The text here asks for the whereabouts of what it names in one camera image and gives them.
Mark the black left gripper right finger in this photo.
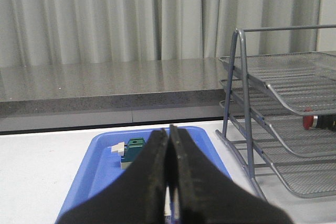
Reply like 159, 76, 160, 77
167, 125, 292, 223

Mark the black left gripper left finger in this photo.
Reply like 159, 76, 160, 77
57, 130, 169, 223

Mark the white circuit breaker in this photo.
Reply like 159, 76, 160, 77
164, 186, 182, 224

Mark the blue plastic tray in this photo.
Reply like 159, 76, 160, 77
56, 126, 230, 222

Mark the grey stone counter ledge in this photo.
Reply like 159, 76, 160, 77
1, 58, 227, 132

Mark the grey curtain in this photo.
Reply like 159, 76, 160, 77
1, 0, 335, 67

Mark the green and beige switch block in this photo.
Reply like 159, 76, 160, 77
111, 137, 146, 169

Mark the grey wire mesh tray rack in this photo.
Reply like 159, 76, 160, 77
216, 28, 335, 198

